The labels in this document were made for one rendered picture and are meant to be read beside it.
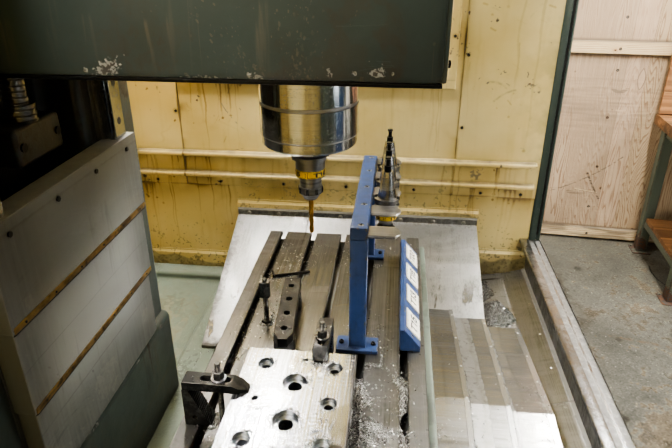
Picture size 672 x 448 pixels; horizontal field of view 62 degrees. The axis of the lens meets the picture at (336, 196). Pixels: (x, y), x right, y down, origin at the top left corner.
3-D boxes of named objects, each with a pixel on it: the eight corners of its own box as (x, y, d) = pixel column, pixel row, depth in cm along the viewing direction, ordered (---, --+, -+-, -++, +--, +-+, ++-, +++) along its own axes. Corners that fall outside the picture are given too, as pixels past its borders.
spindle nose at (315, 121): (279, 124, 101) (277, 57, 96) (366, 130, 98) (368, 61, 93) (246, 153, 87) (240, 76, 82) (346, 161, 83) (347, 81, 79)
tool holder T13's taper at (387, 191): (379, 192, 139) (380, 166, 136) (397, 193, 138) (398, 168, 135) (376, 199, 135) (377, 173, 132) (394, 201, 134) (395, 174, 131)
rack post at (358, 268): (378, 340, 137) (382, 233, 125) (377, 355, 132) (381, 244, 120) (337, 337, 138) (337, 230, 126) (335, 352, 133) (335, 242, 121)
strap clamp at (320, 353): (333, 356, 132) (333, 302, 126) (327, 396, 120) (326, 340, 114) (320, 355, 132) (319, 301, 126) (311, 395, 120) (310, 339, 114)
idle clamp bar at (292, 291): (302, 297, 153) (301, 277, 151) (293, 361, 130) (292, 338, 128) (284, 297, 153) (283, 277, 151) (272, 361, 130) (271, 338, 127)
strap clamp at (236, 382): (253, 417, 114) (249, 359, 108) (249, 430, 111) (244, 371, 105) (191, 412, 116) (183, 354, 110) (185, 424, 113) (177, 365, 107)
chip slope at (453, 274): (470, 279, 214) (477, 218, 203) (498, 419, 150) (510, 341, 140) (242, 266, 223) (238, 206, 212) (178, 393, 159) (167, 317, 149)
